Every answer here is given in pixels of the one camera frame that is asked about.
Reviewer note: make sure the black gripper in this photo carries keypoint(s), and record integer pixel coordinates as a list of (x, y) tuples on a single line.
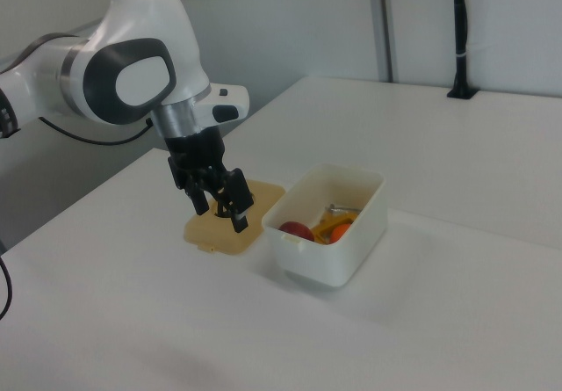
[(197, 149)]

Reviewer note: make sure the red toy apple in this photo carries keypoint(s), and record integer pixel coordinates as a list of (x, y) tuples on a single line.
[(298, 230)]

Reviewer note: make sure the orange toy fruit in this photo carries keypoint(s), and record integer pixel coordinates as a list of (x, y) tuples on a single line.
[(339, 234)]

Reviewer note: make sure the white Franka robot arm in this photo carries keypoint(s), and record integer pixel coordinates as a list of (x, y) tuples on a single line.
[(145, 26)]

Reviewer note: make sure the white plastic container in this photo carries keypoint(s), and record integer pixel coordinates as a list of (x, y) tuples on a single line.
[(325, 255)]

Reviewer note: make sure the beige plastic lid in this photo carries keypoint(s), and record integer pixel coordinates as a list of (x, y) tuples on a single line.
[(206, 233)]

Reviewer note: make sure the small yellow C-clamp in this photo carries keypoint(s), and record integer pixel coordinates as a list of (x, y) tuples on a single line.
[(322, 232)]

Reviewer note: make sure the grey partition post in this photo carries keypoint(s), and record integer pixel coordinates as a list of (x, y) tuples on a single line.
[(384, 26)]

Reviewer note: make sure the black camera pole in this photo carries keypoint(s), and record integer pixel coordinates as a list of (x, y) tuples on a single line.
[(460, 35)]

